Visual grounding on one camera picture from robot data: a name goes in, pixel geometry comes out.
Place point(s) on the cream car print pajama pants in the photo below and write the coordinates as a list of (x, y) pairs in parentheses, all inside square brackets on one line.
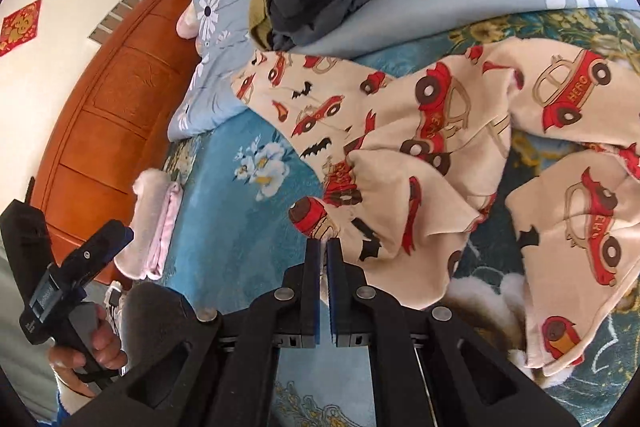
[(410, 167)]

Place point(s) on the blue floral bed sheet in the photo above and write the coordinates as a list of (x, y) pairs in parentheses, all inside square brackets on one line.
[(233, 239)]

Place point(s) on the wooden bed headboard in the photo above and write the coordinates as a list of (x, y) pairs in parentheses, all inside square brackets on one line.
[(114, 125)]

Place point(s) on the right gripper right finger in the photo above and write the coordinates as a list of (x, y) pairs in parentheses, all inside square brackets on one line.
[(429, 368)]

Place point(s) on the red wall decoration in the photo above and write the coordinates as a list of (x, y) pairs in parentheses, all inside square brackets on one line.
[(19, 27)]

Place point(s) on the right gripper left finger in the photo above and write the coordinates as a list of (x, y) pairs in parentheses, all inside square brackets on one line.
[(217, 373)]

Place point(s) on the person's left hand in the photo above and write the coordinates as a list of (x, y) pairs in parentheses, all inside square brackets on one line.
[(106, 349)]

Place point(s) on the blue white sleeve forearm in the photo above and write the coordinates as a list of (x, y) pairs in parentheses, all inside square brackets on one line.
[(70, 400)]

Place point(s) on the wall photo frames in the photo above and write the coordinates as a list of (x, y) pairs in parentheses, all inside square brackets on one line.
[(109, 23)]

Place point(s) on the pink folded garment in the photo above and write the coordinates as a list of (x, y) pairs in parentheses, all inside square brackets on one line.
[(165, 226)]

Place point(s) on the pink floral pillow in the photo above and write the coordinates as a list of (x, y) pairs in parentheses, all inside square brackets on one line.
[(188, 26)]

